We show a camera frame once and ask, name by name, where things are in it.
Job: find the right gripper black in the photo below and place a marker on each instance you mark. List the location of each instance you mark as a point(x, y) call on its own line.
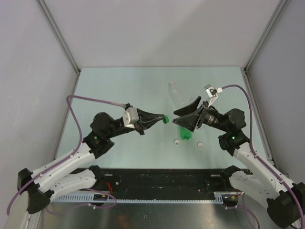
point(192, 121)

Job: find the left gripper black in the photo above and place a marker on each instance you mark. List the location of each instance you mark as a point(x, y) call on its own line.
point(142, 124)

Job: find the green plastic bottle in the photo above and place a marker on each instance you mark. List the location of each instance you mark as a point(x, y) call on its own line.
point(184, 133)

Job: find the green bottle cap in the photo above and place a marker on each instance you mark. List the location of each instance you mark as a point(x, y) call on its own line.
point(165, 119)

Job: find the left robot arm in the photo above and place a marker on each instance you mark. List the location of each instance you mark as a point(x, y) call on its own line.
point(57, 178)

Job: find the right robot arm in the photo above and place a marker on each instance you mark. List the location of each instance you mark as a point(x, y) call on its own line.
point(283, 199)

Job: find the clear plastic bottle far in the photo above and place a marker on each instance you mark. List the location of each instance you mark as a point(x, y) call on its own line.
point(177, 95)

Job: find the white bottle cap left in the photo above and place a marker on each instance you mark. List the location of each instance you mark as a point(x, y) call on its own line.
point(177, 142)

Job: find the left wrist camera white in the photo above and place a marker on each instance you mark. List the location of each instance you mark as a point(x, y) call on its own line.
point(130, 117)

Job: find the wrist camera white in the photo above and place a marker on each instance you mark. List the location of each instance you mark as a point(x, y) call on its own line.
point(212, 93)
point(130, 117)

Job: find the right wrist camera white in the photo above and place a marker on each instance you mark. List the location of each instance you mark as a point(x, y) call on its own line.
point(212, 93)

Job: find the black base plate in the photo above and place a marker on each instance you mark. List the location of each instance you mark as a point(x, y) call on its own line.
point(163, 182)

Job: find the grey slotted cable duct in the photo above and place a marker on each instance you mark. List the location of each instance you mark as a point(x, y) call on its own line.
point(102, 198)

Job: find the left aluminium corner post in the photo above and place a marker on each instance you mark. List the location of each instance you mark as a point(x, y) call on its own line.
point(46, 12)

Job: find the aluminium corner post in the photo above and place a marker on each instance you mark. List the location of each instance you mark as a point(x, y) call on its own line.
point(275, 17)
point(46, 12)

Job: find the right aluminium corner post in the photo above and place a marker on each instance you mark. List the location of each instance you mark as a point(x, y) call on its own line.
point(275, 17)

